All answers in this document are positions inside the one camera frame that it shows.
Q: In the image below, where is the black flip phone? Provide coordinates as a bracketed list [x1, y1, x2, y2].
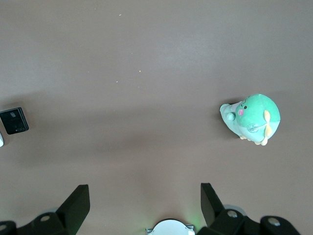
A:
[0, 107, 29, 135]

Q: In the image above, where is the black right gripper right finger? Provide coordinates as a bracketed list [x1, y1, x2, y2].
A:
[198, 182, 303, 235]

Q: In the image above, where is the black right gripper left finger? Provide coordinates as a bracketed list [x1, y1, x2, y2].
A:
[0, 185, 90, 235]

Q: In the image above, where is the green dinosaur plush toy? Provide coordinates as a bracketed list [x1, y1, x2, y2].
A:
[219, 93, 281, 146]

